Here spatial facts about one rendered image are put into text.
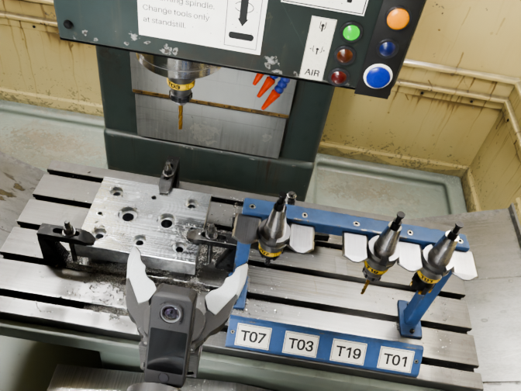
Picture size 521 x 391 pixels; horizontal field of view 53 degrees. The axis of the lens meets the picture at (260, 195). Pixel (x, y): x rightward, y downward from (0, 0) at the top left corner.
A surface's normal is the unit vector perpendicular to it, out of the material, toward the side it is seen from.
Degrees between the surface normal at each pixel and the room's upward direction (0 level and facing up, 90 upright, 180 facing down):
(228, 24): 90
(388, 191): 0
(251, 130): 90
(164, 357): 61
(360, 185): 0
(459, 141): 90
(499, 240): 24
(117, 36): 90
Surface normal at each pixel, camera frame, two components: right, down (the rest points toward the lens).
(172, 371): -0.07, 0.29
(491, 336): -0.29, -0.69
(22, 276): 0.12, -0.68
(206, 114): -0.11, 0.73
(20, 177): 0.52, -0.55
